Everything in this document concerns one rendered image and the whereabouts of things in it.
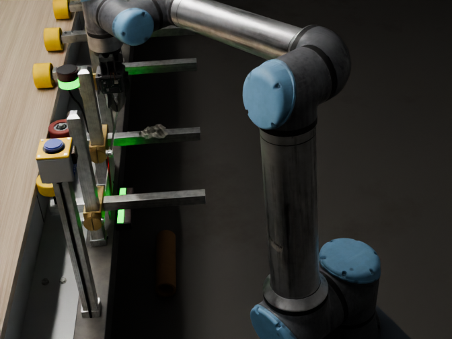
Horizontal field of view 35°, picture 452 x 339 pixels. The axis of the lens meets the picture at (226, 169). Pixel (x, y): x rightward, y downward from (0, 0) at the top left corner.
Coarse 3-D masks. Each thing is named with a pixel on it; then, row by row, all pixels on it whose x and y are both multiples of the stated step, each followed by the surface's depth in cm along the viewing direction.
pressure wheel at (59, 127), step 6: (60, 120) 217; (66, 120) 217; (48, 126) 215; (54, 126) 215; (60, 126) 214; (66, 126) 215; (54, 132) 212; (60, 132) 212; (66, 132) 212; (54, 138) 213
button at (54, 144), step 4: (48, 140) 153; (52, 140) 153; (56, 140) 153; (60, 140) 152; (44, 144) 152; (48, 144) 152; (52, 144) 151; (56, 144) 151; (60, 144) 151; (44, 148) 151; (48, 148) 151; (52, 148) 150; (56, 148) 151; (60, 148) 151
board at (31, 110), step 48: (0, 0) 289; (48, 0) 287; (0, 48) 256; (0, 96) 231; (48, 96) 230; (0, 144) 210; (0, 192) 192; (0, 240) 177; (0, 288) 165; (0, 336) 154
